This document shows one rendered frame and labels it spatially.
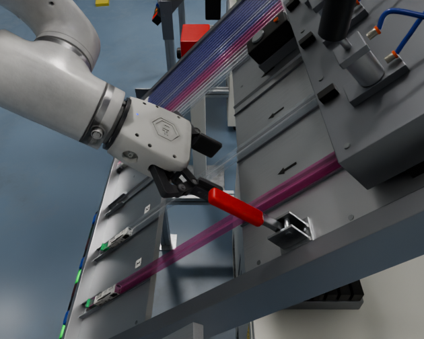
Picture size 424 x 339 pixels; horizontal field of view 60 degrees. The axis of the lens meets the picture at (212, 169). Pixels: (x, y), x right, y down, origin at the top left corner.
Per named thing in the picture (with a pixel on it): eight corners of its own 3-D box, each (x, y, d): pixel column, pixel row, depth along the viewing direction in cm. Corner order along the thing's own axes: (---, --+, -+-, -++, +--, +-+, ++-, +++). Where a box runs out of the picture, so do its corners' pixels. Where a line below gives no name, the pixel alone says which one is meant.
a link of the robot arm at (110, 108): (97, 111, 41) (122, 123, 42) (112, 71, 48) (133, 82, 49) (72, 156, 46) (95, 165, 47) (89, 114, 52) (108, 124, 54)
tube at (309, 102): (106, 253, 69) (101, 251, 69) (108, 247, 70) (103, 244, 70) (341, 88, 43) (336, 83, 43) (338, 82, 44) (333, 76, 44)
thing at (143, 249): (85, 364, 59) (66, 360, 58) (142, 117, 106) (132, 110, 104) (158, 332, 49) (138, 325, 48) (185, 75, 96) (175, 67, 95)
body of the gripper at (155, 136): (112, 125, 42) (194, 164, 47) (127, 78, 49) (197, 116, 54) (88, 163, 46) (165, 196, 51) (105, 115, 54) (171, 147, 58)
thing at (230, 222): (93, 309, 61) (85, 307, 61) (95, 301, 62) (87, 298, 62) (369, 151, 36) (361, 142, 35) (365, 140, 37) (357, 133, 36)
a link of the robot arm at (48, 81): (96, 98, 53) (73, 151, 48) (-1, 50, 48) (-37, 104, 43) (115, 65, 46) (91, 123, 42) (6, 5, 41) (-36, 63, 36)
